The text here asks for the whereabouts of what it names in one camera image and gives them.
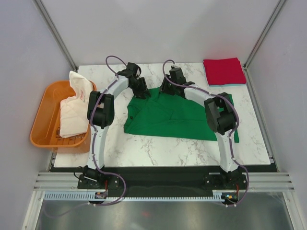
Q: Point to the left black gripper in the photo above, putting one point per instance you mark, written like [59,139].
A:
[143,90]

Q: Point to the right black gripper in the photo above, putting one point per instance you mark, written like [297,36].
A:
[164,87]

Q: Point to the green t shirt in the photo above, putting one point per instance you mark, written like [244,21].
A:
[164,115]

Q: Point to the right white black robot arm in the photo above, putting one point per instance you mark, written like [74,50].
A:
[220,113]

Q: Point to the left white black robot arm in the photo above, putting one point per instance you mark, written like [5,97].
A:
[101,113]

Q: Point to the folded light blue t shirt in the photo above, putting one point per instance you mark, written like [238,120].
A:
[225,85]

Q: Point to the folded red t shirt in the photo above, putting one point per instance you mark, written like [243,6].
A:
[222,62]

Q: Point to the white crumpled t shirt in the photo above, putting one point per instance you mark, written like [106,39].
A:
[73,109]

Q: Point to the orange plastic basket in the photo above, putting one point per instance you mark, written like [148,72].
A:
[46,126]

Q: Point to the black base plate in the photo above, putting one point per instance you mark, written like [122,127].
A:
[155,190]

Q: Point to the left aluminium corner post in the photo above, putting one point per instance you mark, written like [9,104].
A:
[55,33]

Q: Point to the aluminium corner post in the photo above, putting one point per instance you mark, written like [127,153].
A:
[265,31]
[55,33]

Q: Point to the right aluminium corner post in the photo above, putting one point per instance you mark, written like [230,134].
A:
[265,31]

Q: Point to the aluminium frame rail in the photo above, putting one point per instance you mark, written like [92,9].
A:
[197,177]

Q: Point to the white slotted cable duct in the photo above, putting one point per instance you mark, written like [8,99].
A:
[96,197]

